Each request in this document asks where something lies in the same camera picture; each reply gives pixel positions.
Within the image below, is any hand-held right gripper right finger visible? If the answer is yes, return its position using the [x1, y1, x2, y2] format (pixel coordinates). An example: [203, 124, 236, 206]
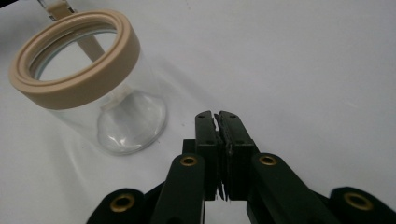
[215, 110, 260, 202]

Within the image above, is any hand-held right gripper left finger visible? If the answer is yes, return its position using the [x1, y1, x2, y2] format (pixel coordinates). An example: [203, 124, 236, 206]
[182, 110, 222, 202]

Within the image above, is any clear jar with beige rim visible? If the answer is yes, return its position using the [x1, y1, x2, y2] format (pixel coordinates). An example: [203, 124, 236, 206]
[7, 8, 168, 156]

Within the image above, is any beige strip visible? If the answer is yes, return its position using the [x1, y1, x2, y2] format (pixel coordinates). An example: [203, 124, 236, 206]
[46, 0, 106, 63]

